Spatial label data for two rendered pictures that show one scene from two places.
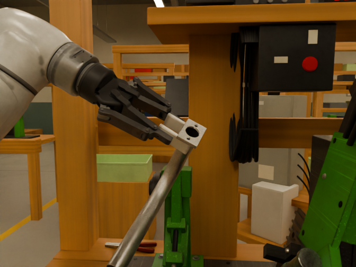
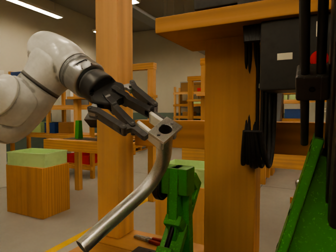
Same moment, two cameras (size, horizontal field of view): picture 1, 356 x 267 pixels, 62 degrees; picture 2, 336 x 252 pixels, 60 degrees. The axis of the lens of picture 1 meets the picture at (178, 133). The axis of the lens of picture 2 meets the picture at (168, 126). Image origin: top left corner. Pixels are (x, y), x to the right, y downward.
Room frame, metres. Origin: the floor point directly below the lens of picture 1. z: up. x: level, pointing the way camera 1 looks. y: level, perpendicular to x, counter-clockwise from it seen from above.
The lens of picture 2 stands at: (0.03, -0.24, 1.30)
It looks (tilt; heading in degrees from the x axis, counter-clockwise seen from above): 3 degrees down; 22
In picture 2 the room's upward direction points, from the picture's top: straight up
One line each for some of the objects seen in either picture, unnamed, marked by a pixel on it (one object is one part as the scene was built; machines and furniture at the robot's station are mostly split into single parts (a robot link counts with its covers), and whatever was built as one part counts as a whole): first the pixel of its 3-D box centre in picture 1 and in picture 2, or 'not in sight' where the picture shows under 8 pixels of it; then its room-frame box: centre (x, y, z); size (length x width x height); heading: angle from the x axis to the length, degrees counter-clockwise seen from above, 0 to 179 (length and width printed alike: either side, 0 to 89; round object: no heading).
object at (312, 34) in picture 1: (288, 60); (303, 57); (0.75, -0.27, 1.42); 0.17 x 0.12 x 0.15; 85
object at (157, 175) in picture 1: (156, 187); (159, 184); (0.69, 0.05, 1.12); 0.07 x 0.03 x 0.08; 175
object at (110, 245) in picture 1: (130, 246); (154, 240); (0.86, 0.15, 0.89); 0.16 x 0.05 x 0.01; 83
